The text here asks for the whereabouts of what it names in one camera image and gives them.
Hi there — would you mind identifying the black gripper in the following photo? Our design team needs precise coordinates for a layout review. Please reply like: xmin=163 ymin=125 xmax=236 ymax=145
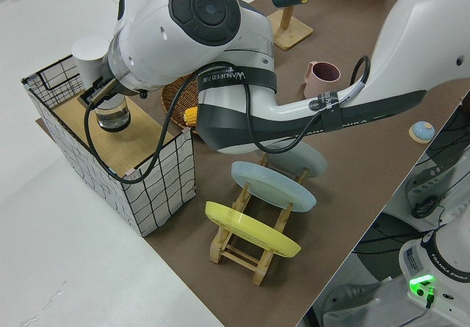
xmin=78 ymin=76 xmax=121 ymax=107

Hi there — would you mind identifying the clear glass with water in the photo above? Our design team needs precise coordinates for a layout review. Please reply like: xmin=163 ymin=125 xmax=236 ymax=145
xmin=94 ymin=95 xmax=131 ymax=133

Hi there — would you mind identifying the pink mug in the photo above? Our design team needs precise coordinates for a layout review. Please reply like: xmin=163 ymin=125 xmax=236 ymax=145
xmin=303 ymin=61 xmax=341 ymax=100

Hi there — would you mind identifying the round wicker basket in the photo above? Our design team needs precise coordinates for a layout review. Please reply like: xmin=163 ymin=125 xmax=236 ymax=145
xmin=160 ymin=73 xmax=201 ymax=137

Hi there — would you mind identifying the small yellow corn cob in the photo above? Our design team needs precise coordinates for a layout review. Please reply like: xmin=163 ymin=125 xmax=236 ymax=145
xmin=183 ymin=107 xmax=200 ymax=126

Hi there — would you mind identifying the light blue plate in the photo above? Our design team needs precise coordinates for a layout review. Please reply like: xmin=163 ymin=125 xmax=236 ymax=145
xmin=231 ymin=160 xmax=317 ymax=213

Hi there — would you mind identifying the yellow plate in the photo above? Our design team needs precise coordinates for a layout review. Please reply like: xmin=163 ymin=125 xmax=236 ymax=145
xmin=204 ymin=201 xmax=302 ymax=258

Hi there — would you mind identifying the wooden mug tree stand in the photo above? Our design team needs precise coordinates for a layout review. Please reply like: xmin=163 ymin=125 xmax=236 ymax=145
xmin=267 ymin=0 xmax=321 ymax=51

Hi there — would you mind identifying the wooden plate rack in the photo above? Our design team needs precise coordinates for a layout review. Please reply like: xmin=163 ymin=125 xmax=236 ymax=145
xmin=209 ymin=154 xmax=311 ymax=287

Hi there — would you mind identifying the grey plate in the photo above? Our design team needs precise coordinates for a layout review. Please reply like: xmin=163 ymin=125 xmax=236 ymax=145
xmin=256 ymin=141 xmax=328 ymax=179

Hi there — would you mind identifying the blue round bell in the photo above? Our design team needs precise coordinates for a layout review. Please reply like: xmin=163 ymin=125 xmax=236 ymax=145
xmin=408 ymin=121 xmax=436 ymax=144

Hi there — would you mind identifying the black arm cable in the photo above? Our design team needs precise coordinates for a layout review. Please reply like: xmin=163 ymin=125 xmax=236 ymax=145
xmin=83 ymin=55 xmax=371 ymax=185

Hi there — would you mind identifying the wire grid box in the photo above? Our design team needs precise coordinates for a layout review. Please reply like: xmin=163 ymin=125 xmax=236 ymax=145
xmin=21 ymin=54 xmax=196 ymax=238

